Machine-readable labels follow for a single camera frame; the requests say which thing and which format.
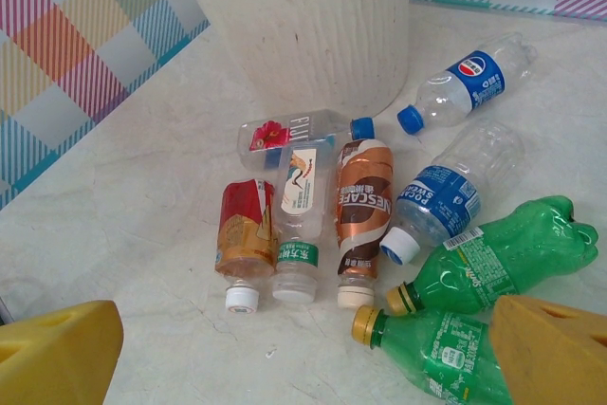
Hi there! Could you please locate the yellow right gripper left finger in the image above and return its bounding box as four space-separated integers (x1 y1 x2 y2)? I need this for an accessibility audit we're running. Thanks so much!
0 300 125 405

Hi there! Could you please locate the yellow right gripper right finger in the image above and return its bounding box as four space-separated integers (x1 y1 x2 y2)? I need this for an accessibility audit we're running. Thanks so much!
487 294 607 405

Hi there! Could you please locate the green Sprite bottle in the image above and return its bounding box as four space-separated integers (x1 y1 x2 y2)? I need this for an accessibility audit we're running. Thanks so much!
351 304 516 405
386 194 599 317

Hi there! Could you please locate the Pocari Sweat clear bottle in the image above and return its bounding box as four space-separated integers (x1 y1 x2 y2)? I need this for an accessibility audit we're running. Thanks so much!
378 116 526 265

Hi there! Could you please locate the red gold label bottle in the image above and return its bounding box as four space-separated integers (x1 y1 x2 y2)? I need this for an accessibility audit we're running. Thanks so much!
213 178 280 315

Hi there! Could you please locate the copper Nescafe bottle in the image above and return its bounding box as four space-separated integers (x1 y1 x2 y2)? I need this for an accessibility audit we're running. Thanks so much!
334 138 395 310

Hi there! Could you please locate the Pepsi label clear bottle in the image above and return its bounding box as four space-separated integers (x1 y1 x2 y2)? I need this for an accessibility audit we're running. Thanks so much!
396 32 539 135

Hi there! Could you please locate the white ribbed plastic bin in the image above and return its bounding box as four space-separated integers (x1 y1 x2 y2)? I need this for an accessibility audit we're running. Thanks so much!
178 0 412 120

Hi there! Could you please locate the crane label tea bottle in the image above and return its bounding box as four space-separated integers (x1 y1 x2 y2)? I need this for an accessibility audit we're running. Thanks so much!
270 141 337 304

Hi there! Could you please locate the Fiji water bottle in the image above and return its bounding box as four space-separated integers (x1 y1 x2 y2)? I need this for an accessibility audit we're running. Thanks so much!
236 109 377 173

